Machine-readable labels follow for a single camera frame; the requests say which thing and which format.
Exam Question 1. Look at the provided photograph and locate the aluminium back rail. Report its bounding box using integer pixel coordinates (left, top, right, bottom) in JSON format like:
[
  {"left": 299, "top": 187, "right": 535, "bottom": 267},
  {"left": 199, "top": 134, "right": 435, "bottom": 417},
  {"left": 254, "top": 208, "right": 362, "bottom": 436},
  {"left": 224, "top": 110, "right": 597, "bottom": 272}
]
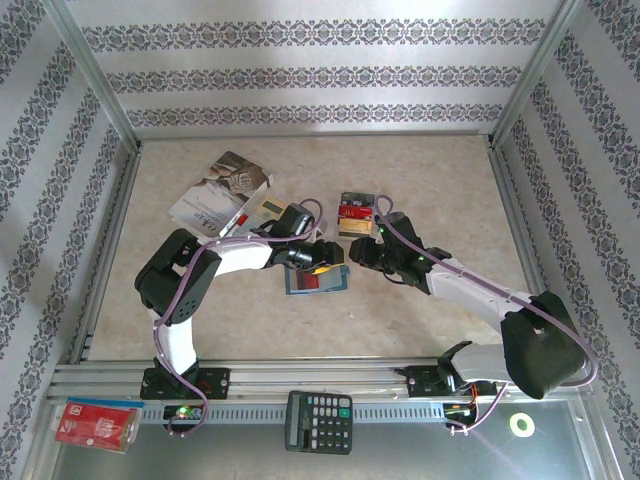
[{"left": 134, "top": 130, "right": 494, "bottom": 142}]

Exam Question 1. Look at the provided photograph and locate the dark picture card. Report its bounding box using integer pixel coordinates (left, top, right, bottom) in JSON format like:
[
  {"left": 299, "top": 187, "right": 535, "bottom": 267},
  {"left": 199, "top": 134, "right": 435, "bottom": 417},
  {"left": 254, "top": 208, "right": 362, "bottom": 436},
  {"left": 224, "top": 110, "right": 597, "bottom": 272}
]
[{"left": 338, "top": 191, "right": 377, "bottom": 208}]

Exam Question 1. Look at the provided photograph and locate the black desk calculator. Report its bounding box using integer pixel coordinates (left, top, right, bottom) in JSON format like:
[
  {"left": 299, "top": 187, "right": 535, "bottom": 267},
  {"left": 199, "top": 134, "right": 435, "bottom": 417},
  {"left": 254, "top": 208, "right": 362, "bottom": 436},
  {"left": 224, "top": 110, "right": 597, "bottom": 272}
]
[{"left": 284, "top": 389, "right": 354, "bottom": 456}]

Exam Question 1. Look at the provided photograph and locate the blue card holder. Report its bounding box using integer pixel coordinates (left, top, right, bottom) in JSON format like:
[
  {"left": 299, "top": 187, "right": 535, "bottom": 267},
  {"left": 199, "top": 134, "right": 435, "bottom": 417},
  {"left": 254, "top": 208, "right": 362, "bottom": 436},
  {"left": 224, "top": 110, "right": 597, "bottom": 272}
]
[{"left": 283, "top": 263, "right": 352, "bottom": 297}]

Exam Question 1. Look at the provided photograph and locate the grey slotted cable duct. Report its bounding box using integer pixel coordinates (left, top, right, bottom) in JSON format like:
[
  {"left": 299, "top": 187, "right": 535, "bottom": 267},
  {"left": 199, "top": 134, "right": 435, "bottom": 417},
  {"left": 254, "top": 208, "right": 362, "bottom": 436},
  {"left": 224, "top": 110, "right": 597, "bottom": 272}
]
[{"left": 139, "top": 402, "right": 449, "bottom": 426}]

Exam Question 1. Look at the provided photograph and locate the controller board with LED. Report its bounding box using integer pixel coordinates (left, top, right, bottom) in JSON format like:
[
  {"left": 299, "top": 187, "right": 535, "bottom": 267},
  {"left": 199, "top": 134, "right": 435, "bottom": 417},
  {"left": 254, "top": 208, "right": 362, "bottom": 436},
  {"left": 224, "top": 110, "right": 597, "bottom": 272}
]
[
  {"left": 162, "top": 403, "right": 206, "bottom": 426},
  {"left": 442, "top": 399, "right": 479, "bottom": 426}
]

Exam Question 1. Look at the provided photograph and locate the grey metal sheet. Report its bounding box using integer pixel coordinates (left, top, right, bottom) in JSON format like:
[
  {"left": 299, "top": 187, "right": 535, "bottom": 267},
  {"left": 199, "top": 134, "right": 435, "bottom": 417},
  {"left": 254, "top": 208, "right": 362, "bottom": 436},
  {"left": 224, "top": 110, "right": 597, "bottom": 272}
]
[{"left": 19, "top": 399, "right": 621, "bottom": 480}]

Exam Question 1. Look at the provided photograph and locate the red VIP card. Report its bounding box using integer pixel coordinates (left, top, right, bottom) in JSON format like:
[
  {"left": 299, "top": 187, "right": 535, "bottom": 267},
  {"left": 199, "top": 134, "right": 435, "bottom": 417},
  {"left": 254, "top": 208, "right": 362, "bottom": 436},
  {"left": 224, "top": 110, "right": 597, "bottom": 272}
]
[{"left": 336, "top": 203, "right": 377, "bottom": 225}]

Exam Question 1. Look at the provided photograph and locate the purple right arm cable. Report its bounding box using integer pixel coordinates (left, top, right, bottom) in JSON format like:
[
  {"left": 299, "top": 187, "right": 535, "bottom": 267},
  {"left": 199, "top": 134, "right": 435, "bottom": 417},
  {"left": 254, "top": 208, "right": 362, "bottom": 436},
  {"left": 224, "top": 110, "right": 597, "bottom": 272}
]
[{"left": 373, "top": 193, "right": 600, "bottom": 436}]

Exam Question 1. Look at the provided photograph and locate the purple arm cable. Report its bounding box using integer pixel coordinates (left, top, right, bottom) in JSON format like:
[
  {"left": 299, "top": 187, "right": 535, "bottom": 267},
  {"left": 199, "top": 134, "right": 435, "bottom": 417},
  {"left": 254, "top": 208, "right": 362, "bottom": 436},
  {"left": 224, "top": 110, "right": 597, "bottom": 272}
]
[
  {"left": 373, "top": 193, "right": 600, "bottom": 436},
  {"left": 152, "top": 198, "right": 329, "bottom": 439}
]

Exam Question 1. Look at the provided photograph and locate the plain gold card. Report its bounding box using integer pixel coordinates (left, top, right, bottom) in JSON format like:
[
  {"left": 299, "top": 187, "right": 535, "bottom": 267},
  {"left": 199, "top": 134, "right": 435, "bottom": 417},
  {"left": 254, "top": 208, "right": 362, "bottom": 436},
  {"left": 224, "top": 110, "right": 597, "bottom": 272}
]
[{"left": 336, "top": 219, "right": 375, "bottom": 238}]

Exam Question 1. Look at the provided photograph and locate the aluminium mounting rail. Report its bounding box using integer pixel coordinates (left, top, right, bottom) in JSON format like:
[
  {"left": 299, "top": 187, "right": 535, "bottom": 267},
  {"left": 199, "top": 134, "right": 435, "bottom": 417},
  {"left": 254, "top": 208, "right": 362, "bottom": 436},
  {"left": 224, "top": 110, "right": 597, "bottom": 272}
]
[{"left": 47, "top": 355, "right": 594, "bottom": 401}]

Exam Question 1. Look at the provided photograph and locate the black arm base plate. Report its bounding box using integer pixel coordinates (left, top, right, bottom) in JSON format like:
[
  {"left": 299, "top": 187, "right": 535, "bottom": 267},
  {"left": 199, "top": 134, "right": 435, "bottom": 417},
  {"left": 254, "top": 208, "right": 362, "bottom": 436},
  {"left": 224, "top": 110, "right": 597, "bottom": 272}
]
[
  {"left": 139, "top": 367, "right": 231, "bottom": 401},
  {"left": 405, "top": 364, "right": 499, "bottom": 400}
]

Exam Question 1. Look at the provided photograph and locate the photo cover book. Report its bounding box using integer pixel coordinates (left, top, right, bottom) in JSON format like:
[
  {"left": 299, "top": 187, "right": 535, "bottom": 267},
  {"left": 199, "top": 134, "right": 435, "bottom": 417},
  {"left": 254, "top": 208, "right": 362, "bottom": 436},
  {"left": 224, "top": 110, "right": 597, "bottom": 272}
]
[{"left": 167, "top": 150, "right": 276, "bottom": 240}]

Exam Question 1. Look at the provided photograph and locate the small gold silver calculator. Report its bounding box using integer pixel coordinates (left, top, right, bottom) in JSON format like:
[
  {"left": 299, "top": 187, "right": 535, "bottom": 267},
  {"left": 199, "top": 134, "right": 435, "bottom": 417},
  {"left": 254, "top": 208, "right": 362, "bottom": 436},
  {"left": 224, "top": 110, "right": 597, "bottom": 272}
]
[{"left": 239, "top": 196, "right": 291, "bottom": 237}]

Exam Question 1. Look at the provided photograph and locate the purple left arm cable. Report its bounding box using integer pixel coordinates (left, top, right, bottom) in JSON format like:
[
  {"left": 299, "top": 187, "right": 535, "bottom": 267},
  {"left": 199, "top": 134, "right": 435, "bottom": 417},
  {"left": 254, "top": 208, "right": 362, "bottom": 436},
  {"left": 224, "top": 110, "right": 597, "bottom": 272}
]
[{"left": 152, "top": 198, "right": 329, "bottom": 439}]

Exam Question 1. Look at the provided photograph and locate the green tape roll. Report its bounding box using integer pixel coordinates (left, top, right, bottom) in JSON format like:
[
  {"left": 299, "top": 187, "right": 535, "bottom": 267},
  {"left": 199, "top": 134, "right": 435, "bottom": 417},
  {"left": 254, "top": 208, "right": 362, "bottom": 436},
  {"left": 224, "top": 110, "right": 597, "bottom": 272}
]
[{"left": 508, "top": 412, "right": 536, "bottom": 439}]

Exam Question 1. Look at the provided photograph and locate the aluminium frame post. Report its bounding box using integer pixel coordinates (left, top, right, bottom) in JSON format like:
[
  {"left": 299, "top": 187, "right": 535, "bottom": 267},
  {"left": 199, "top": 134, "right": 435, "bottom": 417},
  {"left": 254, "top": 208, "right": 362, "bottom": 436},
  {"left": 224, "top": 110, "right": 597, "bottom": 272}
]
[
  {"left": 39, "top": 0, "right": 144, "bottom": 154},
  {"left": 487, "top": 0, "right": 589, "bottom": 149}
]

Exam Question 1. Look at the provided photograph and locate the plain red card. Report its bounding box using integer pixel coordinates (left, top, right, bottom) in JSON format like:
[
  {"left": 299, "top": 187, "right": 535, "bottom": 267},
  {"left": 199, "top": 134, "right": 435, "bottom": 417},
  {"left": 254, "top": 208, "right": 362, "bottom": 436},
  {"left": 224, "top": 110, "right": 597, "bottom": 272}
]
[{"left": 292, "top": 269, "right": 321, "bottom": 291}]

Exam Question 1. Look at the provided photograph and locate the aluminium side rail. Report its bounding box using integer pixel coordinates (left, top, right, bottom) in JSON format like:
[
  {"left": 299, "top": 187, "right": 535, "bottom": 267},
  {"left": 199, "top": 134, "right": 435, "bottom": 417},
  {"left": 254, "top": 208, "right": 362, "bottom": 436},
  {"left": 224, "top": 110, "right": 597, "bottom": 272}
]
[
  {"left": 487, "top": 142, "right": 569, "bottom": 361},
  {"left": 67, "top": 144, "right": 144, "bottom": 366}
]

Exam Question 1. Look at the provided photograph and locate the red packet in clear pouch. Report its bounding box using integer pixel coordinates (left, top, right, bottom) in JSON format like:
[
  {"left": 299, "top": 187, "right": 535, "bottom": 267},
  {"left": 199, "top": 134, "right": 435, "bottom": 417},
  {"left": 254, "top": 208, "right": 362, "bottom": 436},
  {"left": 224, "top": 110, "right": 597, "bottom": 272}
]
[{"left": 52, "top": 396, "right": 146, "bottom": 456}]

